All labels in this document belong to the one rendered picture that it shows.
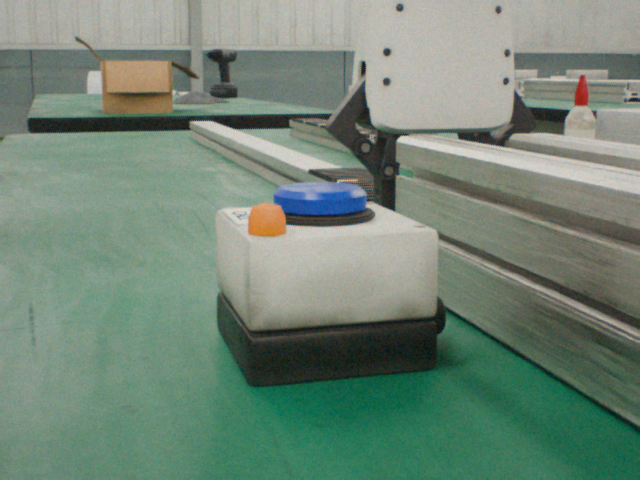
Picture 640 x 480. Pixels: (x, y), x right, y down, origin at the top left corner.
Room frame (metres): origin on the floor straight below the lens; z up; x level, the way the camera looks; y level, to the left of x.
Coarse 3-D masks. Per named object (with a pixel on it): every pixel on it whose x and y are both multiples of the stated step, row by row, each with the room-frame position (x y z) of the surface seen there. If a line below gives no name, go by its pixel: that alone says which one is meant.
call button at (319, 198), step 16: (288, 192) 0.36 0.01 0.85; (304, 192) 0.36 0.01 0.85; (320, 192) 0.36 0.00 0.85; (336, 192) 0.36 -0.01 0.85; (352, 192) 0.36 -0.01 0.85; (288, 208) 0.36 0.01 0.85; (304, 208) 0.36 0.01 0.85; (320, 208) 0.36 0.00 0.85; (336, 208) 0.36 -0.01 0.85; (352, 208) 0.36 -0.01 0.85
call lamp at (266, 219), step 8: (256, 208) 0.33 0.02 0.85; (264, 208) 0.33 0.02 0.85; (272, 208) 0.33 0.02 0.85; (280, 208) 0.34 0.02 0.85; (248, 216) 0.34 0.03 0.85; (256, 216) 0.33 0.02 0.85; (264, 216) 0.33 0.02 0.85; (272, 216) 0.33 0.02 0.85; (280, 216) 0.33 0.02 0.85; (248, 224) 0.34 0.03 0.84; (256, 224) 0.33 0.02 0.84; (264, 224) 0.33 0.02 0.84; (272, 224) 0.33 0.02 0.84; (280, 224) 0.33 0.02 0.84; (248, 232) 0.34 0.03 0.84; (256, 232) 0.33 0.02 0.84; (264, 232) 0.33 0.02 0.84; (272, 232) 0.33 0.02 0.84; (280, 232) 0.33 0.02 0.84
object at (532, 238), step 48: (432, 144) 0.47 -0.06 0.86; (480, 144) 0.46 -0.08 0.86; (528, 144) 0.51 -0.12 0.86; (576, 144) 0.47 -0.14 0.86; (624, 144) 0.46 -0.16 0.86; (432, 192) 0.46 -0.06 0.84; (480, 192) 0.43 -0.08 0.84; (528, 192) 0.36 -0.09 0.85; (576, 192) 0.33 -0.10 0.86; (624, 192) 0.30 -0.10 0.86; (480, 240) 0.40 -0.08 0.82; (528, 240) 0.36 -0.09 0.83; (576, 240) 0.33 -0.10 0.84; (624, 240) 0.32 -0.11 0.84; (480, 288) 0.40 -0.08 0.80; (528, 288) 0.36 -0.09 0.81; (576, 288) 0.32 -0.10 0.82; (624, 288) 0.30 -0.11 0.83; (528, 336) 0.36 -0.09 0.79; (576, 336) 0.32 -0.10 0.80; (624, 336) 0.29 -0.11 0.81; (576, 384) 0.32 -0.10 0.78; (624, 384) 0.29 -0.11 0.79
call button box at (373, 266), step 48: (240, 240) 0.34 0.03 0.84; (288, 240) 0.33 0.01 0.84; (336, 240) 0.34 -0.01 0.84; (384, 240) 0.34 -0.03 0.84; (432, 240) 0.35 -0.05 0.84; (240, 288) 0.34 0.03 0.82; (288, 288) 0.33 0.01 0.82; (336, 288) 0.34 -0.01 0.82; (384, 288) 0.34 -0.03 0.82; (432, 288) 0.35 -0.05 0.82; (240, 336) 0.34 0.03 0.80; (288, 336) 0.33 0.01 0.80; (336, 336) 0.34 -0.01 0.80; (384, 336) 0.34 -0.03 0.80; (432, 336) 0.35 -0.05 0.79
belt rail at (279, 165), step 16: (192, 128) 1.60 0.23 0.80; (208, 128) 1.44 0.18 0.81; (224, 128) 1.44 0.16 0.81; (208, 144) 1.42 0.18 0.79; (224, 144) 1.31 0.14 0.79; (240, 144) 1.15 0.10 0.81; (256, 144) 1.12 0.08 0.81; (272, 144) 1.12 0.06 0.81; (240, 160) 1.15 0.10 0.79; (256, 160) 1.08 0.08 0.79; (272, 160) 0.97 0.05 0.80; (288, 160) 0.92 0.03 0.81; (304, 160) 0.92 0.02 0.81; (320, 160) 0.92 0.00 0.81; (272, 176) 0.97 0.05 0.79; (288, 176) 0.92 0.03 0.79; (304, 176) 0.83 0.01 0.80
